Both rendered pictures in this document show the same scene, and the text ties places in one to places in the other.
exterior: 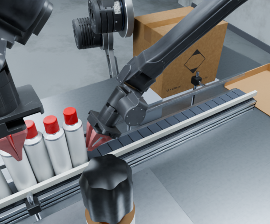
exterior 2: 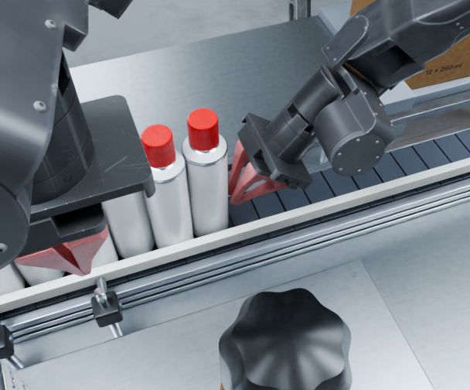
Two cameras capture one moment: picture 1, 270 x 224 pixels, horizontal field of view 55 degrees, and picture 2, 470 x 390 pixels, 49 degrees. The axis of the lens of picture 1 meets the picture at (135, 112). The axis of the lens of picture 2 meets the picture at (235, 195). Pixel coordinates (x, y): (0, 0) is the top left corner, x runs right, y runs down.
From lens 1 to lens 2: 0.14 m
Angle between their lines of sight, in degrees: 16
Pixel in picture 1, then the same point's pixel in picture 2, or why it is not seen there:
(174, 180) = (411, 295)
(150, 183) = (360, 299)
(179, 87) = (459, 66)
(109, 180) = (297, 371)
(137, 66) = (386, 25)
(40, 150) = (129, 197)
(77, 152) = (207, 207)
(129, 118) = (343, 158)
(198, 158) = not seen: outside the picture
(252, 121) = not seen: outside the picture
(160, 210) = (376, 367)
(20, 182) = not seen: hidden behind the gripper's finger
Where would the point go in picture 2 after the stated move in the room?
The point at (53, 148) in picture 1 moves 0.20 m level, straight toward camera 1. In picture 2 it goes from (159, 197) to (191, 375)
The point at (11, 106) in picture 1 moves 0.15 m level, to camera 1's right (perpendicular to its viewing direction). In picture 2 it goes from (69, 176) to (413, 232)
